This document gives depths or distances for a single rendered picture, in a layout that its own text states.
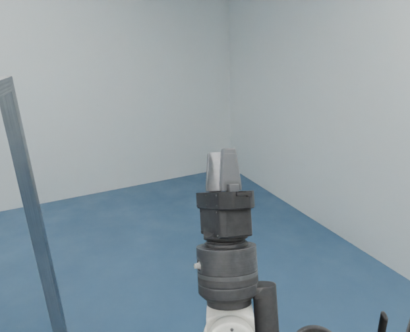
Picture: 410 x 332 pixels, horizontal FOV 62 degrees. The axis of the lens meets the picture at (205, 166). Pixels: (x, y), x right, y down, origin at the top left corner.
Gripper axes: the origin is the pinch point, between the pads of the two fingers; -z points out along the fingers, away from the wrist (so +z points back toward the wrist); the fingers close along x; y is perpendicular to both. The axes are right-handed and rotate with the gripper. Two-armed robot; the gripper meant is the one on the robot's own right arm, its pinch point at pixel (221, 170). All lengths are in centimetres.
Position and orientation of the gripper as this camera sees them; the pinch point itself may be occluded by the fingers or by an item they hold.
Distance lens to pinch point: 51.4
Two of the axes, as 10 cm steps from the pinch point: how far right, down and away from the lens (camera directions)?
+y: -9.3, 0.2, -3.5
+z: 0.5, 10.0, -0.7
